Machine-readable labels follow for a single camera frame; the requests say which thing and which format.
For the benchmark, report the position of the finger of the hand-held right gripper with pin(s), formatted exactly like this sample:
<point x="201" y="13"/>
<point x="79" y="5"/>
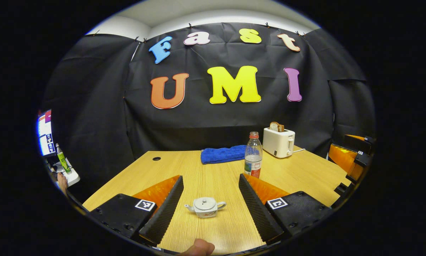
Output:
<point x="340" y="158"/>
<point x="362" y="144"/>

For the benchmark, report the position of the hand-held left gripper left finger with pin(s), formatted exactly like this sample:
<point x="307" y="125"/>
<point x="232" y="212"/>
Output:
<point x="165" y="213"/>

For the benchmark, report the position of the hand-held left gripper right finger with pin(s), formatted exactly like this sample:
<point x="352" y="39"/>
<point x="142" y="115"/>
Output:
<point x="257" y="213"/>

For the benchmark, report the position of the white floral teacup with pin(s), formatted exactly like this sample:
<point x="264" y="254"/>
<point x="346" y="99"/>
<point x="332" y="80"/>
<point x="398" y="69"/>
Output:
<point x="205" y="212"/>

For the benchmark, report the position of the white teacup lid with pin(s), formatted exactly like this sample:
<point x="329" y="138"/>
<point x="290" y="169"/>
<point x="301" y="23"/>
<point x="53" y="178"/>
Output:
<point x="204" y="203"/>

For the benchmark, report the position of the clear plastic water bottle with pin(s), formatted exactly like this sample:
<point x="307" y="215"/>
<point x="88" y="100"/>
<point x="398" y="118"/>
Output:
<point x="253" y="156"/>

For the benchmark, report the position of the green bottle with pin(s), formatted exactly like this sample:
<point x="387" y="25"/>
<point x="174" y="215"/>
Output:
<point x="62" y="160"/>

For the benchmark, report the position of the white toaster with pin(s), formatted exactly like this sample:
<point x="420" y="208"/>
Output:
<point x="276" y="142"/>

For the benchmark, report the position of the blue towel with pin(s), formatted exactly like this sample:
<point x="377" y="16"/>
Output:
<point x="221" y="154"/>

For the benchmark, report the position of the bread slice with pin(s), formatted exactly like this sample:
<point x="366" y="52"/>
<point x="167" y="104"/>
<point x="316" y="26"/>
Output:
<point x="276" y="127"/>

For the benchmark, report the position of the white side table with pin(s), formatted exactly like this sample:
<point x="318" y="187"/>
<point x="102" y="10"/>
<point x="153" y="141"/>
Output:
<point x="72" y="177"/>

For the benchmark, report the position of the black backdrop cloth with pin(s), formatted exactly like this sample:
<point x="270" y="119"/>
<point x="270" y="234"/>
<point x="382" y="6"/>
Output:
<point x="216" y="121"/>

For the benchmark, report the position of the computer monitor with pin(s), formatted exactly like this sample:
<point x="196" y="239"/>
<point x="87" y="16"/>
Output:
<point x="45" y="133"/>

